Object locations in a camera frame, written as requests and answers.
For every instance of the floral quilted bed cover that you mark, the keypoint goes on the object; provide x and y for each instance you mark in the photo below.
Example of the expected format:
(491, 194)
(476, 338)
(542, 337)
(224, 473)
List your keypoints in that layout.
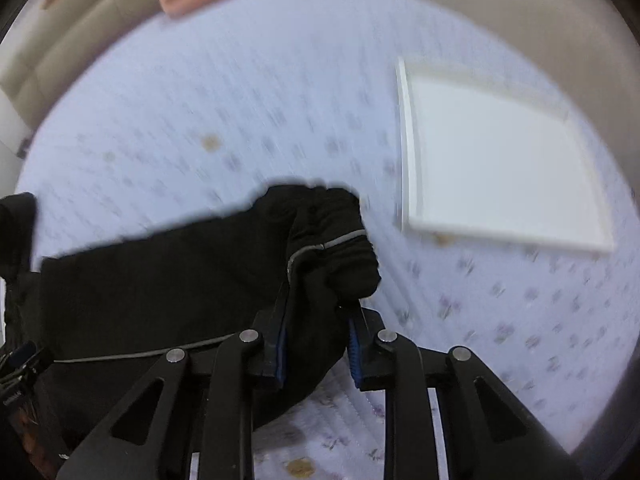
(193, 117)

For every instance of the beige padded headboard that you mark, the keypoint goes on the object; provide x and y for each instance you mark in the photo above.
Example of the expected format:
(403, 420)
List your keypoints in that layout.
(53, 42)

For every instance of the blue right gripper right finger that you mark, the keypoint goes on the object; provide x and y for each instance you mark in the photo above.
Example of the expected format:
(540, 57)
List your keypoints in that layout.
(366, 363)

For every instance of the black padded jacket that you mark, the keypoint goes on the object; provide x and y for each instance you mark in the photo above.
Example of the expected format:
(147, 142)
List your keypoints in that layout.
(109, 312)

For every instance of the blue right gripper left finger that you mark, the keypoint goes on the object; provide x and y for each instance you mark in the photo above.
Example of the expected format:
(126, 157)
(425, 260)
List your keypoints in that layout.
(270, 326)

